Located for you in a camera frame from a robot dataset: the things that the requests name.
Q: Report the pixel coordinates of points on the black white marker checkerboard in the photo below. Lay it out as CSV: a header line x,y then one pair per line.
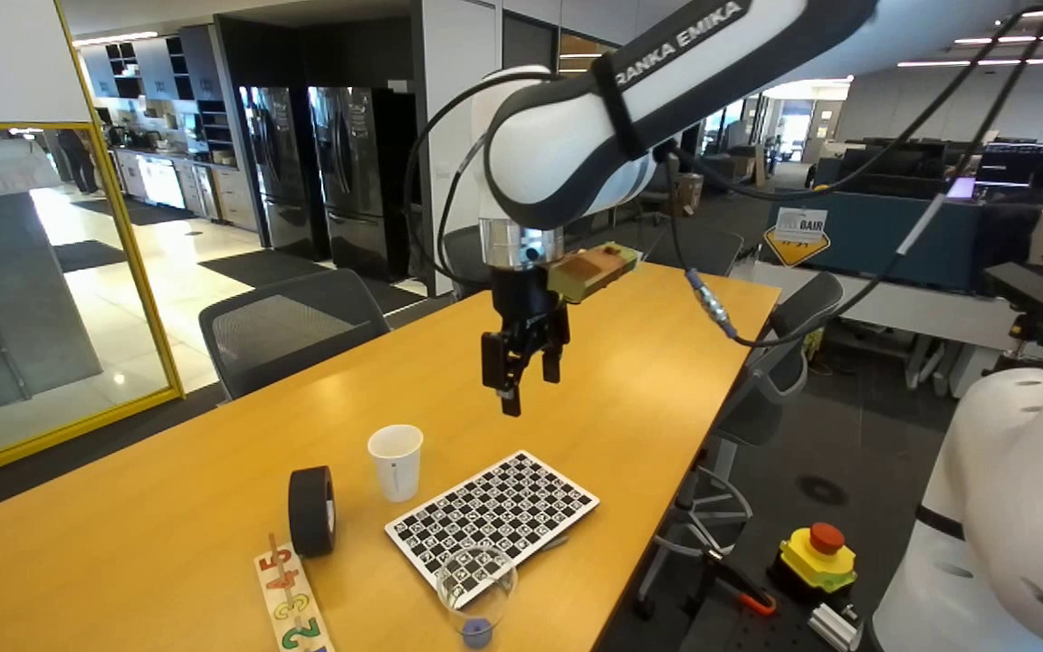
x,y
491,520

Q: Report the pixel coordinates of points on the wooden number puzzle board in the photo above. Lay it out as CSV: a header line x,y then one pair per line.
x,y
290,604

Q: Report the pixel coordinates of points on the gray mesh office chair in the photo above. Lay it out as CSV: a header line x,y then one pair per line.
x,y
290,328

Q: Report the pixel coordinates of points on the black tape roll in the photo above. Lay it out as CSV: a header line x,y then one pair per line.
x,y
308,513

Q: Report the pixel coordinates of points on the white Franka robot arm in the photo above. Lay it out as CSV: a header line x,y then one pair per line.
x,y
570,132

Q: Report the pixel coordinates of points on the black office chair gray base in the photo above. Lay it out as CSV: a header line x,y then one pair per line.
x,y
775,374

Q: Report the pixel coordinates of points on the yellow white sign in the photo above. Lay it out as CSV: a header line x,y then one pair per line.
x,y
799,235

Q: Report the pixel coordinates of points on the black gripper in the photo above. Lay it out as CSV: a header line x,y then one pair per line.
x,y
525,313

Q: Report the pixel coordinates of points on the black refrigerator cabinets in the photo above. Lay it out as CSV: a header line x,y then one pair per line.
x,y
341,167

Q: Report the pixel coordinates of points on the white paper cup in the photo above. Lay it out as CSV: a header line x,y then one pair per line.
x,y
395,467

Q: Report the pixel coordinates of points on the orange black clamp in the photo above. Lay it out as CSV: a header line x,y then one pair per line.
x,y
747,596

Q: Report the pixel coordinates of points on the silver aluminium extrusion piece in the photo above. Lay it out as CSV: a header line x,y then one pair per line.
x,y
834,624

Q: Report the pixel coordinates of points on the clear plastic cup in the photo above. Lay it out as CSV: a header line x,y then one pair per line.
x,y
504,598

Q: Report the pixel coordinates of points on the yellow red emergency stop button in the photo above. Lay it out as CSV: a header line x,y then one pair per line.
x,y
820,561

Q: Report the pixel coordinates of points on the yellow framed glass partition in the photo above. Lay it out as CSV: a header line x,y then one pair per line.
x,y
16,304

